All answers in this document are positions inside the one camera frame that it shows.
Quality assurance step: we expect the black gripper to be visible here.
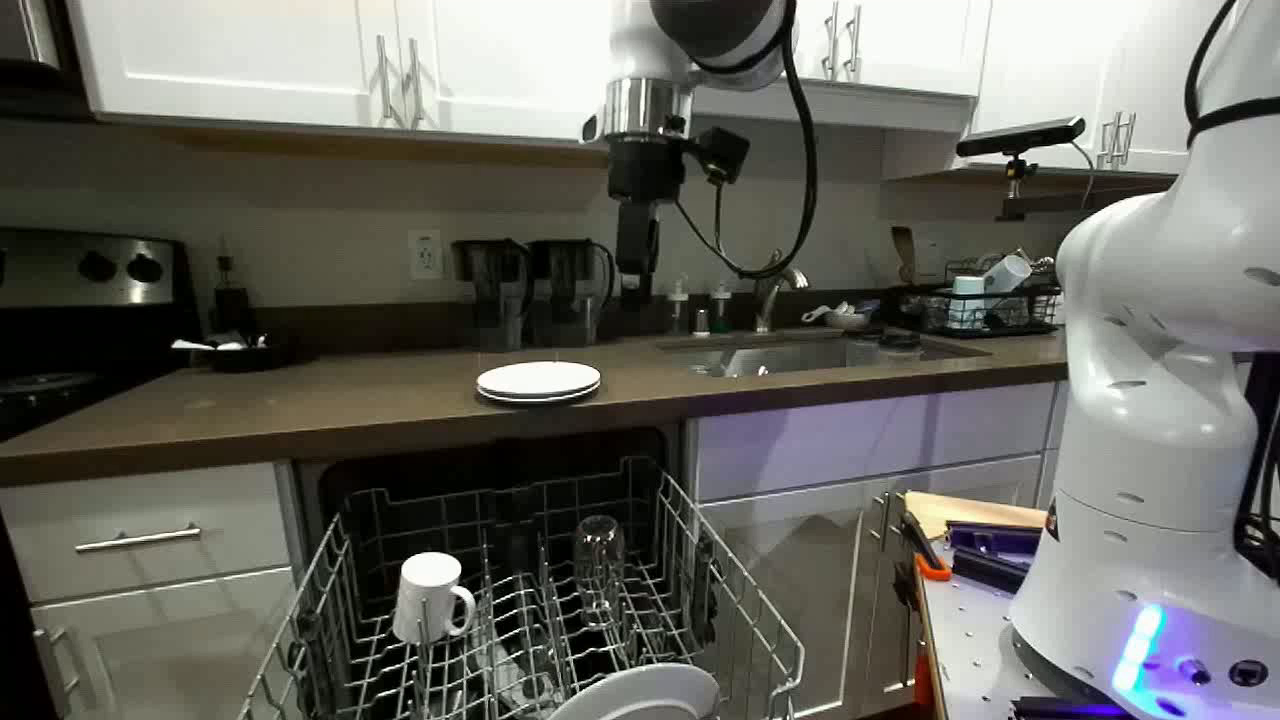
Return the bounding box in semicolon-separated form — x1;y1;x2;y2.
606;131;689;308

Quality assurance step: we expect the white round plate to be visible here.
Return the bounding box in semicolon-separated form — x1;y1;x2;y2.
478;386;606;412
474;356;606;402
548;660;726;720

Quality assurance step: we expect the black countertop appliance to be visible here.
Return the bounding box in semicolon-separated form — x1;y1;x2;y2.
523;236;619;346
454;236;535;351

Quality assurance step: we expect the stainless dishwasher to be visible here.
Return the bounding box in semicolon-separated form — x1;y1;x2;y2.
292;418;695;720

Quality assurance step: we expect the black dish drying rack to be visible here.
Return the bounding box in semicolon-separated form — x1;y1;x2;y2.
906;252;1074;339

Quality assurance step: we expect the chrome sink faucet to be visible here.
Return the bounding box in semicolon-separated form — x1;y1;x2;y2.
754;260;814;339

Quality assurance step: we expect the steel kitchen sink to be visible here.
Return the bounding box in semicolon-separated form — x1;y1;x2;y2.
658;328;993;383

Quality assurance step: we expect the grey under-sink cabinet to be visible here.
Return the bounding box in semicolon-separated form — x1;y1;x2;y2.
684;375;1074;720

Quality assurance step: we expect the clear drinking glass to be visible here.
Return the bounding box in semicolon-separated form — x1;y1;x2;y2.
571;511;631;633

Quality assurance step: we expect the white ceramic mug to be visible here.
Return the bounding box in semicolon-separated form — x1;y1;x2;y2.
390;549;482;653

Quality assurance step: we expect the black shallow tray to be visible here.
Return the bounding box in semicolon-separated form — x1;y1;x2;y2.
170;332;306;375

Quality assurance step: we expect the dark glass bottle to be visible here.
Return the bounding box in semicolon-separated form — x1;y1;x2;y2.
207;252;260;342

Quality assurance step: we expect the orange clamp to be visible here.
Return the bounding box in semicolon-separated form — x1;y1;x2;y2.
910;529;959;587

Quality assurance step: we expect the wooden board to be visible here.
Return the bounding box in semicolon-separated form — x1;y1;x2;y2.
901;487;1056;545

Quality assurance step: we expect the dark purple tool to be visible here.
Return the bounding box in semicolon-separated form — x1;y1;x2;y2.
944;518;1052;590

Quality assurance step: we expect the white corner upper cabinet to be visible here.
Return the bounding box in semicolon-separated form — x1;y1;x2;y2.
966;0;1211;181

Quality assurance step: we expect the grey lower cabinet door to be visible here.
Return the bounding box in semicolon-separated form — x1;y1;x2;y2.
23;564;306;720

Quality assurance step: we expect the steel range hood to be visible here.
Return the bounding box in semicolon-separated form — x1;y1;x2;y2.
0;0;84;119

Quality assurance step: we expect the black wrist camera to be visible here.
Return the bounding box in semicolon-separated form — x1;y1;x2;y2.
691;122;754;189

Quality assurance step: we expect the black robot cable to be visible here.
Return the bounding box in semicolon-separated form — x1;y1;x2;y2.
665;25;825;289

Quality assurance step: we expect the white wall outlet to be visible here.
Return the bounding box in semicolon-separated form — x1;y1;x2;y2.
406;226;449;285

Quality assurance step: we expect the grey wire dishwasher rack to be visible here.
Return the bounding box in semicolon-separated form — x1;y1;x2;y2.
237;457;814;720

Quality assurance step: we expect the black camera on stand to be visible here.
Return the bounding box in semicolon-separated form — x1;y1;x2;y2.
953;110;1094;222

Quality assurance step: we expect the grey drawer with handle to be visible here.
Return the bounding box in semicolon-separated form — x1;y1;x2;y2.
0;459;301;609

